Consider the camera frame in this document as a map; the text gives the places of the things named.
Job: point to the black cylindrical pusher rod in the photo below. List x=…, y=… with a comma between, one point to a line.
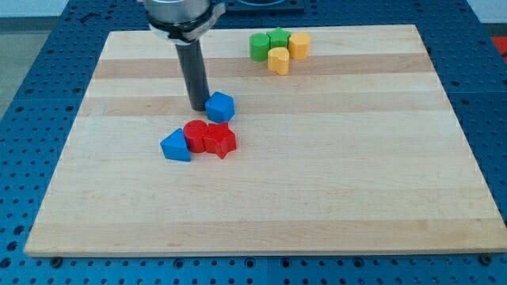
x=194, y=73

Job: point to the red star block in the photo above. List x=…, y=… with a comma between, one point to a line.
x=219, y=139

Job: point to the blue cube block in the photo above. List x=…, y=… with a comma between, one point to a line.
x=220, y=107

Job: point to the green star block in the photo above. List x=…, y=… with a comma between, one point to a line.
x=278, y=38

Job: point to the green cylinder block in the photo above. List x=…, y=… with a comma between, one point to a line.
x=259, y=44

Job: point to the red cylinder block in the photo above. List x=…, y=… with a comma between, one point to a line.
x=194, y=132

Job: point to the yellow heart block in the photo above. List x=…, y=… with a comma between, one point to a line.
x=278, y=60

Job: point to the blue triangle block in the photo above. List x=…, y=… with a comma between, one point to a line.
x=174, y=147

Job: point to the yellow hexagon block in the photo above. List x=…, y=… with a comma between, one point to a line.
x=299, y=45

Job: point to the wooden board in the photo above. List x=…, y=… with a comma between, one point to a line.
x=356, y=151

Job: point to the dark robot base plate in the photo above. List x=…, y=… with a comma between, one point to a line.
x=264, y=5

